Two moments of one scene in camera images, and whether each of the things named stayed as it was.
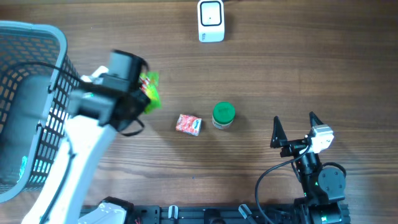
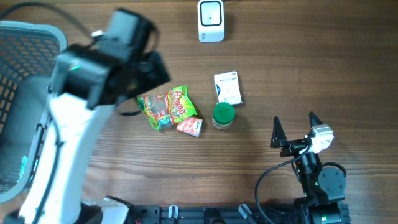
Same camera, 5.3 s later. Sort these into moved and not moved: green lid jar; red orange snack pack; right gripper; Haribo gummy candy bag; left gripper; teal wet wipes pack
Moved: left gripper; Haribo gummy candy bag
Not moved: green lid jar; teal wet wipes pack; right gripper; red orange snack pack
